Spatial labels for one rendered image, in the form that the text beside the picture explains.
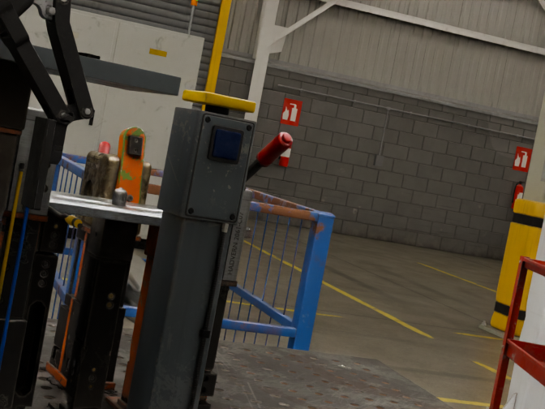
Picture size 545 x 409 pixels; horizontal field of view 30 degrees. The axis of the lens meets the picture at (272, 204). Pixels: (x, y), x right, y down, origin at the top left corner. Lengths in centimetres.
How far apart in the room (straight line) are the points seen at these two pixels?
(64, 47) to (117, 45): 843
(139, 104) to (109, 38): 63
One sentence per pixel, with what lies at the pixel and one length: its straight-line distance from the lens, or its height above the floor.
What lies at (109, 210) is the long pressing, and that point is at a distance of 131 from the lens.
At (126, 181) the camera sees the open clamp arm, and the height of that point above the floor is 103.
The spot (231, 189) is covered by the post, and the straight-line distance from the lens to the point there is 107.
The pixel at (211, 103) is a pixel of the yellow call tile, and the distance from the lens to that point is 105.
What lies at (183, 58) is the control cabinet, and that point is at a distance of 933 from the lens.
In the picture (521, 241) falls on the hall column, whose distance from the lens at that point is 828.
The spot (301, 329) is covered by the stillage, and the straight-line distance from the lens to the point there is 330.
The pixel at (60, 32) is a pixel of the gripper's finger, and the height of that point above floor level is 117.
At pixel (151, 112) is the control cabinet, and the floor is 124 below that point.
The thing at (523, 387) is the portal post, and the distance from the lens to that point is 516.
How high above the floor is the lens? 111
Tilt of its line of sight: 3 degrees down
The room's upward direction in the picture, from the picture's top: 11 degrees clockwise
